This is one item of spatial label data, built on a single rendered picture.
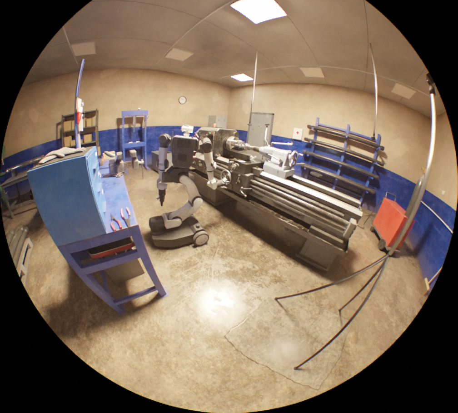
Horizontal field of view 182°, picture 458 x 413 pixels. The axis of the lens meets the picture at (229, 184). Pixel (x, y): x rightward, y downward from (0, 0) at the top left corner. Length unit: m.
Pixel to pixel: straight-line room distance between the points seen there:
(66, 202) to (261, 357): 1.54
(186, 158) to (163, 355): 1.71
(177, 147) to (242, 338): 1.72
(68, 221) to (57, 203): 0.10
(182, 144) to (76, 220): 1.02
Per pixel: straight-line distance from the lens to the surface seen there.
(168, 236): 1.73
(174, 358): 1.37
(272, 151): 1.93
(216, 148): 2.45
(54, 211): 0.82
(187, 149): 1.32
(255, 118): 5.92
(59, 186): 0.76
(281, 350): 1.45
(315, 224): 1.76
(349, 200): 1.96
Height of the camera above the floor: 1.34
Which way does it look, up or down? 22 degrees down
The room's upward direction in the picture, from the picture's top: 6 degrees clockwise
